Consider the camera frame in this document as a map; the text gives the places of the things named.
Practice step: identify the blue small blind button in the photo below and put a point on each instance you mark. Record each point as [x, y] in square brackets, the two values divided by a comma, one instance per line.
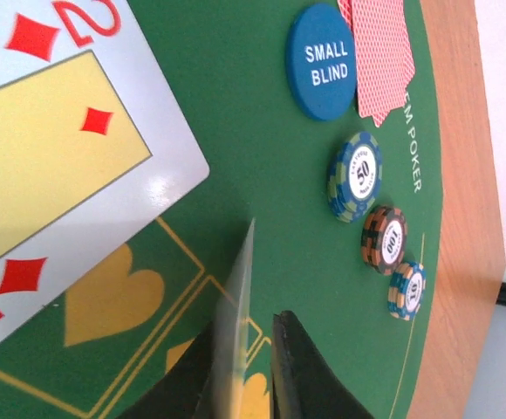
[320, 62]

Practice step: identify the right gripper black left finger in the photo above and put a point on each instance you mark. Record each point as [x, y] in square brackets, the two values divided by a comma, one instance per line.
[185, 391]

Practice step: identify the green round poker mat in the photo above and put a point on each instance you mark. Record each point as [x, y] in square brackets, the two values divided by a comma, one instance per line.
[99, 347]

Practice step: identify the two of diamonds card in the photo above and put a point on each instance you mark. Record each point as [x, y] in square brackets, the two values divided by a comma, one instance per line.
[93, 145]

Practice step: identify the red chip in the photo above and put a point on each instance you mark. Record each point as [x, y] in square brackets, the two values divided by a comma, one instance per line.
[384, 238]

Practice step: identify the blue white chip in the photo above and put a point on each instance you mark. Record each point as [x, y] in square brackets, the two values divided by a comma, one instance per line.
[406, 289]

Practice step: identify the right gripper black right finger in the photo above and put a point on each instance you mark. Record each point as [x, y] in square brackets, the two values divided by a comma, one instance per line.
[303, 385]

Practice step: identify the pink card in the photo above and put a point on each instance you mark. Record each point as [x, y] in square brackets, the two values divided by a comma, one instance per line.
[345, 7]
[384, 61]

